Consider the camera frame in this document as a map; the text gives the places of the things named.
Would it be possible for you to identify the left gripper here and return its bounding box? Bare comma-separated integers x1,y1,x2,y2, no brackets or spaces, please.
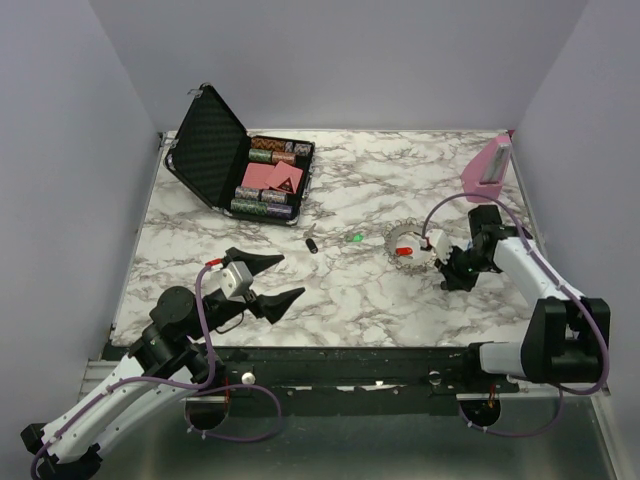
189,247,306,341

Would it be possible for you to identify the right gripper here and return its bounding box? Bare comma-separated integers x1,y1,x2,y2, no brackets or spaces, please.
435,242,495,292

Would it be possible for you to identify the metal disc keyring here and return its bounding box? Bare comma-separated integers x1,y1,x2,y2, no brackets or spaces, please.
383,218,436,274

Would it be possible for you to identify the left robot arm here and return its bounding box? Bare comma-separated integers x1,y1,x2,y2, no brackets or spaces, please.
21,248,304,479

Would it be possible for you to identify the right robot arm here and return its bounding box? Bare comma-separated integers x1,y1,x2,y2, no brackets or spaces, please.
426,205,611,395

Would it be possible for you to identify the key with red tag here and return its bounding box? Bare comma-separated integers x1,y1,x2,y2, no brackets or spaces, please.
395,247,413,257

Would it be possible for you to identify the pink holder block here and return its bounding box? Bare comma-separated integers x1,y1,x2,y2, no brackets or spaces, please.
460,134,512,204

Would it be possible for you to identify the key with green tag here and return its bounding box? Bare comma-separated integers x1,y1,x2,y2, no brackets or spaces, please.
346,233,364,243

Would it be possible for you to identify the black poker chip case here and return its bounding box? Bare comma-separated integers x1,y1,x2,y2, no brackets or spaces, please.
164,83,315,226

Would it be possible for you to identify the red playing card deck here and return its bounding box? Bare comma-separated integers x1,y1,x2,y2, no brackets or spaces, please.
241,162,275,190

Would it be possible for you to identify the red card with black triangle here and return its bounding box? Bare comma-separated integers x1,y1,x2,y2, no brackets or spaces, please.
265,162,304,194

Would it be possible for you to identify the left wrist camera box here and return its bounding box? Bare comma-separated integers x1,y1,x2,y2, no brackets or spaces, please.
213,261,253,301

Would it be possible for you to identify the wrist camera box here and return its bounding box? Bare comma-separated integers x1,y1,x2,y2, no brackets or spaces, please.
420,229,453,265
213,261,253,301

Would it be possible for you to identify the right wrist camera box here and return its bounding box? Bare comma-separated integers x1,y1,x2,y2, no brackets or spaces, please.
420,229,453,265

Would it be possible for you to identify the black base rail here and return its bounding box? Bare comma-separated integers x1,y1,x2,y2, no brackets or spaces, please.
190,346,519,418

